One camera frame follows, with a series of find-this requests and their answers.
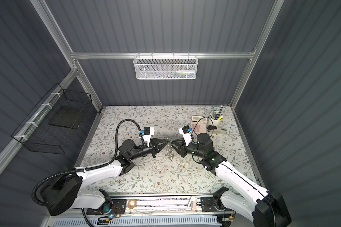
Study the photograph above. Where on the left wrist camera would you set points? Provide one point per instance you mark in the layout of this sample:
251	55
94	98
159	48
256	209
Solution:
147	133

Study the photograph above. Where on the black white stapler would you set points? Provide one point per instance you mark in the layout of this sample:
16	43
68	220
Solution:
216	130

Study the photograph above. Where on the white wire mesh basket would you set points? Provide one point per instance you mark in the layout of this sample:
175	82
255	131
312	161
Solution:
173	68

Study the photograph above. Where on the pink calculator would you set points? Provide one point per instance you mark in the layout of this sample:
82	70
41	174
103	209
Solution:
199	124

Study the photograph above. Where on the white pen cup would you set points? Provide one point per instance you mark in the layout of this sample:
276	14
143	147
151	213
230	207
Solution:
216	116

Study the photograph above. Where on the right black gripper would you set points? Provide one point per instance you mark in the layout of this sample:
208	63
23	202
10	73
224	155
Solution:
182	147

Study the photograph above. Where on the tape roll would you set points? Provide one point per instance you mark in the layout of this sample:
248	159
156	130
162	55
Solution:
132	203

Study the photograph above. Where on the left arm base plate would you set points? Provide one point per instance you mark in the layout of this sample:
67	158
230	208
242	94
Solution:
115	207

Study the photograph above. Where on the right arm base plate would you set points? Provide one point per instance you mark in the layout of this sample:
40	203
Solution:
207	205

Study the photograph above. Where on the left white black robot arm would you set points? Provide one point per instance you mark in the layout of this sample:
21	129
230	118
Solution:
67	191

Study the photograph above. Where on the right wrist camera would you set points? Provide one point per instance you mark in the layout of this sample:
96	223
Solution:
186	132

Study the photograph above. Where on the white pink small device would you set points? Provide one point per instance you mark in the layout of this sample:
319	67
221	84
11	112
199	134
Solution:
192	203

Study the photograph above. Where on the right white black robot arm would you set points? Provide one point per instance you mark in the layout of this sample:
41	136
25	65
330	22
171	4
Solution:
259	205

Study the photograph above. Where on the black wire basket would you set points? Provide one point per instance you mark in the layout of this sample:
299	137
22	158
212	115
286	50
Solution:
52	127

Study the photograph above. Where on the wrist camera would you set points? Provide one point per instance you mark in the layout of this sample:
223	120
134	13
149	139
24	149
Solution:
147	133
186	132

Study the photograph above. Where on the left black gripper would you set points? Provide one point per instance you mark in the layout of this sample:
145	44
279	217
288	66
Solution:
157	148

